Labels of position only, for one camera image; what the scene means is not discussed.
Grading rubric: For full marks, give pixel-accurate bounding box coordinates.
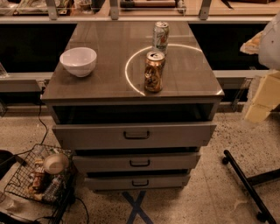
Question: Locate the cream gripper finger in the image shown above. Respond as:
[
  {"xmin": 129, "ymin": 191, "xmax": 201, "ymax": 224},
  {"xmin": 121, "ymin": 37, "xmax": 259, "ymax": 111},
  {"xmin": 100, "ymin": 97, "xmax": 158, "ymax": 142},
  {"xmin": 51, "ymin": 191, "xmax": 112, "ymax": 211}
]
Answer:
[{"xmin": 243, "ymin": 71, "xmax": 280, "ymax": 123}]

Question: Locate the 7up soda can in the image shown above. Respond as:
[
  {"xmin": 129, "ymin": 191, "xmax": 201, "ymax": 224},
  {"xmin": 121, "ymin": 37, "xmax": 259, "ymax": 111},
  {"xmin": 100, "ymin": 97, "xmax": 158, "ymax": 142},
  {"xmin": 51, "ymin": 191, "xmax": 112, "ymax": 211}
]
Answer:
[{"xmin": 152, "ymin": 21, "xmax": 169, "ymax": 54}]

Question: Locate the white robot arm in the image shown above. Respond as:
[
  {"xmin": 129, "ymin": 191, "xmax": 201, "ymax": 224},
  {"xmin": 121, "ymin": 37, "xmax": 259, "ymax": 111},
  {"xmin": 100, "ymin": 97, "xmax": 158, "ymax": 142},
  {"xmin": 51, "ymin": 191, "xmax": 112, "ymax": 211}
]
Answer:
[{"xmin": 240, "ymin": 12, "xmax": 280, "ymax": 123}]

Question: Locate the brown gold soda can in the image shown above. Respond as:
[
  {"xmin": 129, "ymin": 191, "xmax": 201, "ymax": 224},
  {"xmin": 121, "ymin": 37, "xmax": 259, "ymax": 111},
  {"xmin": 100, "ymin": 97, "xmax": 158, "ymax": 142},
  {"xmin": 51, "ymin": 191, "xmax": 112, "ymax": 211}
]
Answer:
[{"xmin": 144, "ymin": 51, "xmax": 165, "ymax": 93}]

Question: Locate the white bowl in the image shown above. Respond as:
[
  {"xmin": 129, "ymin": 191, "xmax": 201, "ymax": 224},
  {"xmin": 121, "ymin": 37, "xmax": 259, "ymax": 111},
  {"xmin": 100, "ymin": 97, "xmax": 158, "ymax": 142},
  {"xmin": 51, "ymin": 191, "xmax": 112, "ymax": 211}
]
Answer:
[{"xmin": 59, "ymin": 47, "xmax": 97, "ymax": 77}]

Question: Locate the black chair base leg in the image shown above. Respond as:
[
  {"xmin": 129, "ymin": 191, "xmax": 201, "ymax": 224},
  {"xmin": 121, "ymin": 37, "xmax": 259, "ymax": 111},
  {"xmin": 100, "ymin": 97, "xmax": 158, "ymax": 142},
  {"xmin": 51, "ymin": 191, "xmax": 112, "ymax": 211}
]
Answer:
[{"xmin": 222, "ymin": 150, "xmax": 280, "ymax": 224}]

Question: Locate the top grey drawer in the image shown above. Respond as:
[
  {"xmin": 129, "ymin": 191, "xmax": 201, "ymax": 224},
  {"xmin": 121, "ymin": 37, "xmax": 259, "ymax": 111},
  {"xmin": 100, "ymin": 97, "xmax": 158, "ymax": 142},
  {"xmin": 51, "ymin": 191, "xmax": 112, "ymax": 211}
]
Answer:
[{"xmin": 52, "ymin": 122, "xmax": 216, "ymax": 150}]

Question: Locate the grey drawer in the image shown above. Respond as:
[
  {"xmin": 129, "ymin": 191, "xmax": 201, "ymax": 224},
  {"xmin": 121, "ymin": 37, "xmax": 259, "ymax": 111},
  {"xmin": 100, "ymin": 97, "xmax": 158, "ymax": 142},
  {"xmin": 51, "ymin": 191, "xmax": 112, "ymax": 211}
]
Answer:
[
  {"xmin": 73, "ymin": 152, "xmax": 200, "ymax": 173},
  {"xmin": 52, "ymin": 122, "xmax": 216, "ymax": 150},
  {"xmin": 84, "ymin": 174, "xmax": 190, "ymax": 191}
]

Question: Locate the middle grey drawer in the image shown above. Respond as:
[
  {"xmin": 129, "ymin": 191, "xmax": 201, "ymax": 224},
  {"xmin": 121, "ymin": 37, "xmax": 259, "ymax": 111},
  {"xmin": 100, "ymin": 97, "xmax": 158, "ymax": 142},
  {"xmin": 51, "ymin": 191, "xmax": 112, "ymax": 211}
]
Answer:
[{"xmin": 73, "ymin": 152, "xmax": 200, "ymax": 173}]

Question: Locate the blue tape cross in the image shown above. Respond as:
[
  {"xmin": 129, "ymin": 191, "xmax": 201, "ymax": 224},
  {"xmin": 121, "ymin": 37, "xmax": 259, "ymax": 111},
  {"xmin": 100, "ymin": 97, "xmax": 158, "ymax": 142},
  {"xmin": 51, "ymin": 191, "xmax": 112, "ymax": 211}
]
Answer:
[{"xmin": 122, "ymin": 191, "xmax": 154, "ymax": 224}]

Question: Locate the bottom grey drawer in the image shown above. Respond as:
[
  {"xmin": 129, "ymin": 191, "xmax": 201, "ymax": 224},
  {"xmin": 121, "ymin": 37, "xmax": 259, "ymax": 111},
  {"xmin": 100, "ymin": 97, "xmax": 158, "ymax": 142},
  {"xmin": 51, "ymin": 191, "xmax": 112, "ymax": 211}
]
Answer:
[{"xmin": 84, "ymin": 174, "xmax": 190, "ymax": 191}]

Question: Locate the white cup in basket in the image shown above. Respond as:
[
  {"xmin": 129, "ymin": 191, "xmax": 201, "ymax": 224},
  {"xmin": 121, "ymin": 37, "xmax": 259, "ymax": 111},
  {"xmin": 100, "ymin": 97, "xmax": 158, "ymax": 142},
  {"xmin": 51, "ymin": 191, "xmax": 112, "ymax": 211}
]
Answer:
[{"xmin": 43, "ymin": 153, "xmax": 69, "ymax": 174}]

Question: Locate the clear plastic bottle in basket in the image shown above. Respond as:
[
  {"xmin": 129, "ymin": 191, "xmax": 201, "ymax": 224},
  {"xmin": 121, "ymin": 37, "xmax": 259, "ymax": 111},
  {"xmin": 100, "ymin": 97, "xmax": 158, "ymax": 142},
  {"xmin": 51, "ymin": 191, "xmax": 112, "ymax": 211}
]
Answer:
[{"xmin": 43, "ymin": 175, "xmax": 63, "ymax": 202}]

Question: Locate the black cable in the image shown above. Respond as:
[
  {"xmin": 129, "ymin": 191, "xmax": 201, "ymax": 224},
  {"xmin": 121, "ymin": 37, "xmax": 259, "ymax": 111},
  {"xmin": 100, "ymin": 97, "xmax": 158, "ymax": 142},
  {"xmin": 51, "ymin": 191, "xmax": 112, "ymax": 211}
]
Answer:
[{"xmin": 37, "ymin": 87, "xmax": 49, "ymax": 145}]

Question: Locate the black wire basket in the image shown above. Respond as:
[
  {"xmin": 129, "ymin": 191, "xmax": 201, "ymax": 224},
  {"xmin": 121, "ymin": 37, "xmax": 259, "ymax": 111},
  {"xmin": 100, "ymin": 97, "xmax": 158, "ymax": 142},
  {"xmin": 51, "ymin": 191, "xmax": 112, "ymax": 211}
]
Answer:
[{"xmin": 4, "ymin": 144, "xmax": 74, "ymax": 205}]

